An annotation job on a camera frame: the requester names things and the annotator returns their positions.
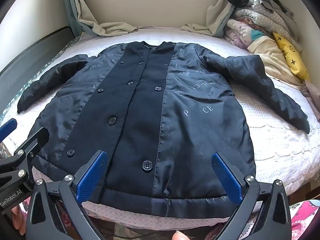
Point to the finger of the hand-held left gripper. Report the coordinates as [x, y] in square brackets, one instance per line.
[32, 142]
[7, 128]

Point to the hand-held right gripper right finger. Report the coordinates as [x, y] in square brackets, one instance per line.
[225, 180]

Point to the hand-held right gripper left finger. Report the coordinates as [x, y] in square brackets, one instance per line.
[91, 177]

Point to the dark navy printed coat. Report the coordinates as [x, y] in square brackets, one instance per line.
[140, 120]

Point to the person's left hand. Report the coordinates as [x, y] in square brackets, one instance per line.
[18, 221]

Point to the person's right hand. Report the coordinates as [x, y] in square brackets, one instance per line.
[178, 236]

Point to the white quilted bed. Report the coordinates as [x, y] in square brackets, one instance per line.
[275, 140]

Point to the dark grey headboard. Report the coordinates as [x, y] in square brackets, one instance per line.
[32, 47]

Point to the person's pink floral clothing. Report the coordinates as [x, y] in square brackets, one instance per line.
[302, 217]

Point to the brown striped cloth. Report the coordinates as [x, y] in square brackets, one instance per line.
[311, 92]

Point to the cream blanket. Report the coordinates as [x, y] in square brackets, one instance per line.
[270, 55]

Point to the beige and teal curtain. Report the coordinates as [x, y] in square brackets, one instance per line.
[82, 10]
[220, 12]

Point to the yellow patterned pillow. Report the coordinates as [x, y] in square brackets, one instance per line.
[291, 55]

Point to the pink floral quilt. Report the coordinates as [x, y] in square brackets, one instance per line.
[240, 35]

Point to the pile of folded blankets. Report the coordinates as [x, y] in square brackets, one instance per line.
[270, 13]

